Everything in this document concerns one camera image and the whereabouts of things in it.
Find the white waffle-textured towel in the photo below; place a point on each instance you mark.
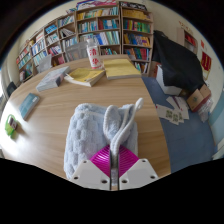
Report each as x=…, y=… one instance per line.
x=85, y=133

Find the wooden bookshelf unit with books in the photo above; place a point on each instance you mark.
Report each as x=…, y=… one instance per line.
x=106, y=26

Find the brown cardboard box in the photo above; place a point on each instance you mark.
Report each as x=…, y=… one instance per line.
x=197, y=98

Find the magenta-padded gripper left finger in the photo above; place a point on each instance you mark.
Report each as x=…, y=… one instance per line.
x=90, y=173

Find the dark office chair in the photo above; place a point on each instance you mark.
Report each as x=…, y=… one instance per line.
x=11, y=89

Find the black cloth cover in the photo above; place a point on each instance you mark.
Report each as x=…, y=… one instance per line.
x=178, y=60

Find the grey mesh office chair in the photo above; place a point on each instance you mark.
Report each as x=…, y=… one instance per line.
x=76, y=51

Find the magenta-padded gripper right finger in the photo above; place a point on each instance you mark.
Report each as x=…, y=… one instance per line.
x=138, y=173

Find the papers scattered on floor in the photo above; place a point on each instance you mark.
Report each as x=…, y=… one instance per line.
x=171, y=113

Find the grey book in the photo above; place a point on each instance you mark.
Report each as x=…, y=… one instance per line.
x=51, y=79

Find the red wall banner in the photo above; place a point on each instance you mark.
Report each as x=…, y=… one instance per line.
x=206, y=61

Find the green plastic bag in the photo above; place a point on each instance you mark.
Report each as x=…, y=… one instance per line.
x=8, y=128

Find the clear bottle with red label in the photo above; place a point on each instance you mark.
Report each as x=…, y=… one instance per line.
x=94, y=55

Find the white box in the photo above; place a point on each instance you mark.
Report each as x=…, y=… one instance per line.
x=166, y=87

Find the small wall shelf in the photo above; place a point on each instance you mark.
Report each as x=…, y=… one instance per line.
x=188, y=40

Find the teal book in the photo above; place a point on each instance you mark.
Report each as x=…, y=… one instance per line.
x=29, y=106

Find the small jar with red lid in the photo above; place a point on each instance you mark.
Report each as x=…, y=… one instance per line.
x=13, y=123

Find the yellow notepad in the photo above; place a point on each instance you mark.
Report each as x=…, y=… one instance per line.
x=120, y=68

